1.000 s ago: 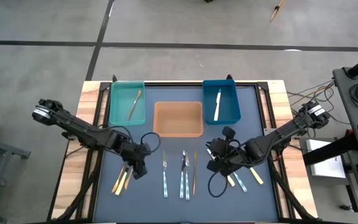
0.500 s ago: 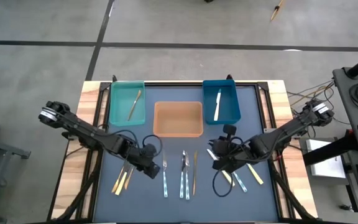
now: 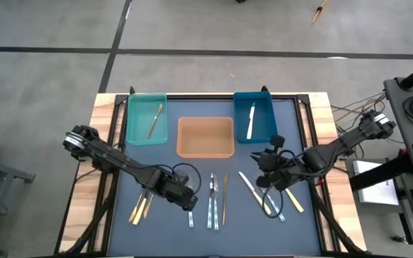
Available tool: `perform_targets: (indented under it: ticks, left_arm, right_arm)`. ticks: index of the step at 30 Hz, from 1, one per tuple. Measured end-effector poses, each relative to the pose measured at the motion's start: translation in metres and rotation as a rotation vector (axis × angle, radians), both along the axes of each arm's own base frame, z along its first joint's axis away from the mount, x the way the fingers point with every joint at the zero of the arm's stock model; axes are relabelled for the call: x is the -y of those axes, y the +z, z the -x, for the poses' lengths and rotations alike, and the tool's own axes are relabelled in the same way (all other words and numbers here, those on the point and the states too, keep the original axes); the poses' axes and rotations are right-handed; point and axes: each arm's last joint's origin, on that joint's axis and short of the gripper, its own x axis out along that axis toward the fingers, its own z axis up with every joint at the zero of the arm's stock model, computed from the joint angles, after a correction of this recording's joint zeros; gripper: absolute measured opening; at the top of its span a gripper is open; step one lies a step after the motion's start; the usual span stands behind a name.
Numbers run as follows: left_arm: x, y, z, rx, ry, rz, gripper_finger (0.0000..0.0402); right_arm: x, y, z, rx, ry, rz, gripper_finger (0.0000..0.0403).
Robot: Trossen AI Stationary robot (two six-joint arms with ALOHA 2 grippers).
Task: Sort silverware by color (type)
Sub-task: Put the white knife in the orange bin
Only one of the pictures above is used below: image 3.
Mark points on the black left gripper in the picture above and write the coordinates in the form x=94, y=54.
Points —
x=174, y=188

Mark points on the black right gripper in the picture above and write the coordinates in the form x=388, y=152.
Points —
x=282, y=170

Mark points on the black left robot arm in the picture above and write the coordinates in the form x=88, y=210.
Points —
x=120, y=161

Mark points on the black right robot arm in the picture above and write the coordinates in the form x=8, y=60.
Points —
x=335, y=147

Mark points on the blue-grey table mat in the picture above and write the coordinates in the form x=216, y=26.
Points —
x=178, y=243

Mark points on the blue plastic bin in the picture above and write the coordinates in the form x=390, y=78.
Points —
x=265, y=118

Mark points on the orange plastic bin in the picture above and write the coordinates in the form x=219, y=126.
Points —
x=204, y=138

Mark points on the white sheet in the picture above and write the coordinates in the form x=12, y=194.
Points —
x=375, y=186

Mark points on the thick black bar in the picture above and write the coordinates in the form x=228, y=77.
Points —
x=378, y=172

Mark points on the teal plastic bin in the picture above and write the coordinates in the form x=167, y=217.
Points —
x=138, y=107

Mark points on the grey cart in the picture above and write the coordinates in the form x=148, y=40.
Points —
x=400, y=118

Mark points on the yellow stick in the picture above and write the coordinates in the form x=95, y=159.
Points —
x=318, y=14

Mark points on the grey desk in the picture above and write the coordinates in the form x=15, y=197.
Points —
x=5, y=171

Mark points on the black aluminium table frame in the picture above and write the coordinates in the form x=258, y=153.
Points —
x=199, y=96

